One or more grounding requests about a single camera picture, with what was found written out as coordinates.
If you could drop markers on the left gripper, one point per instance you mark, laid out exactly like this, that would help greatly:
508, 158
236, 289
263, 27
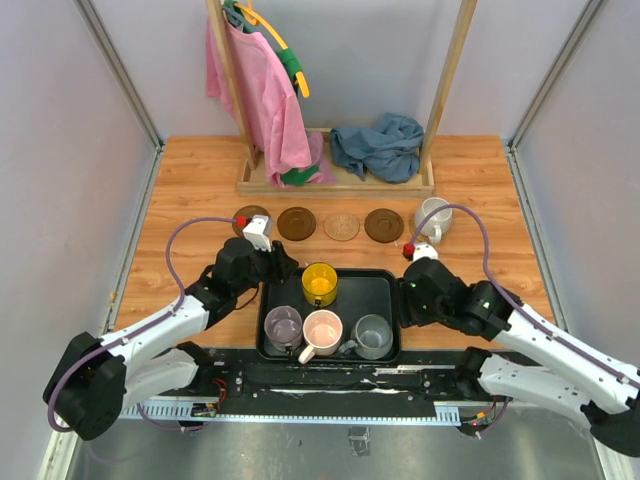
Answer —
280, 263

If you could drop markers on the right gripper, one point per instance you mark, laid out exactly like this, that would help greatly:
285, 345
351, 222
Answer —
409, 315

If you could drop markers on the white cup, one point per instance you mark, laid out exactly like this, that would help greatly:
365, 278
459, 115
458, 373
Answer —
430, 224

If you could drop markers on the grey mug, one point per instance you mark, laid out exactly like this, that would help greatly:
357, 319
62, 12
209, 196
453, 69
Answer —
371, 338

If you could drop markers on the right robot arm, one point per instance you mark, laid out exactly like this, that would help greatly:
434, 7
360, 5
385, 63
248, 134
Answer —
569, 377

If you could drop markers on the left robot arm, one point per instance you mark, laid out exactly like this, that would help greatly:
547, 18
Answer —
88, 388

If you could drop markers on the right woven rattan coaster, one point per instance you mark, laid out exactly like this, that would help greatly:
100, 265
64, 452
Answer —
420, 238

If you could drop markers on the woven rattan coaster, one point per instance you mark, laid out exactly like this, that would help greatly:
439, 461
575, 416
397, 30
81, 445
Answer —
341, 226
420, 238

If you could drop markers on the purple cup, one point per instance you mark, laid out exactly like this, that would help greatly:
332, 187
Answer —
283, 329

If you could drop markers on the yellow cup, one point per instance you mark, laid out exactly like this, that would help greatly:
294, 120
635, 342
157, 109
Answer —
320, 284

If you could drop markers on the left woven rattan coaster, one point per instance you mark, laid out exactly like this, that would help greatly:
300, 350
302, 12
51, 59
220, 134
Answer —
341, 226

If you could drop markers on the brown wooden saucer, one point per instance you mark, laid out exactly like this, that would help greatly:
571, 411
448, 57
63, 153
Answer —
296, 224
384, 225
244, 215

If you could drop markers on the black plastic tray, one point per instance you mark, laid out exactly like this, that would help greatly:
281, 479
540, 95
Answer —
360, 292

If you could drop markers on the wooden clothes rack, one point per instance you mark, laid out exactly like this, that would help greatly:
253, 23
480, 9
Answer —
251, 180

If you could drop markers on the pink mug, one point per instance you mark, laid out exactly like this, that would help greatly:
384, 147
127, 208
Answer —
322, 332

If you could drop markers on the green cloth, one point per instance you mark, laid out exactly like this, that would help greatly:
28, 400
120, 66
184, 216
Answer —
299, 177

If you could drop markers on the blue crumpled cloth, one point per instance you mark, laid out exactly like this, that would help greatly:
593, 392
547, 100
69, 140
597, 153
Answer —
389, 150

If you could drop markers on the pink shirt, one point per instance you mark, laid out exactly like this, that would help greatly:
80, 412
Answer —
274, 114

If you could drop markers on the green clothes hanger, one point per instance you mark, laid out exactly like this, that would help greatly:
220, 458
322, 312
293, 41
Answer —
285, 55

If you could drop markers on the yellow clothes hanger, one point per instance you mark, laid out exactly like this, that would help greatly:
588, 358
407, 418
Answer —
256, 19

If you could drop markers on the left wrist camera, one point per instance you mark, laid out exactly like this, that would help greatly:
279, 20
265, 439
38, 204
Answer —
257, 232

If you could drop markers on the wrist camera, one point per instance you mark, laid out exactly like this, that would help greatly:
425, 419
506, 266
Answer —
257, 232
424, 250

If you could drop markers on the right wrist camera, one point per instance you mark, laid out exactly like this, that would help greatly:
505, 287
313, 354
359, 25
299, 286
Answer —
424, 250

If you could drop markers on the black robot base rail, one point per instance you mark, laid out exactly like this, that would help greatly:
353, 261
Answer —
417, 388

